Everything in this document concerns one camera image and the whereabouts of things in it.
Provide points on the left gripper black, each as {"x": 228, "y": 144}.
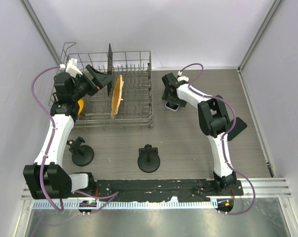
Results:
{"x": 101, "y": 79}

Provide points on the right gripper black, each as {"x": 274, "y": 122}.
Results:
{"x": 166, "y": 97}

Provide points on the lavender smartphone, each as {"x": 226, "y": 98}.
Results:
{"x": 172, "y": 107}

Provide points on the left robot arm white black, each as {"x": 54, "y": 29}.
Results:
{"x": 46, "y": 178}

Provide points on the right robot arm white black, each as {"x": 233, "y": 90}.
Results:
{"x": 214, "y": 122}

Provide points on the black plate upright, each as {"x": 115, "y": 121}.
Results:
{"x": 109, "y": 68}

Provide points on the orange wooden plate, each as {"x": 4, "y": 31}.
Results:
{"x": 117, "y": 96}

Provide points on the yellow bowl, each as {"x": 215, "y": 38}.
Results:
{"x": 81, "y": 106}

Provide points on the black smartphone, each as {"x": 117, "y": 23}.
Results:
{"x": 240, "y": 126}

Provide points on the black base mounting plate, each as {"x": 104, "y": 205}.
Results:
{"x": 159, "y": 190}

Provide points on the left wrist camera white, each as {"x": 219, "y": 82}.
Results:
{"x": 71, "y": 68}

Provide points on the grey wire dish rack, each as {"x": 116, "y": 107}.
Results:
{"x": 136, "y": 108}

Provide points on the white slotted cable duct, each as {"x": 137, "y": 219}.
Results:
{"x": 85, "y": 204}

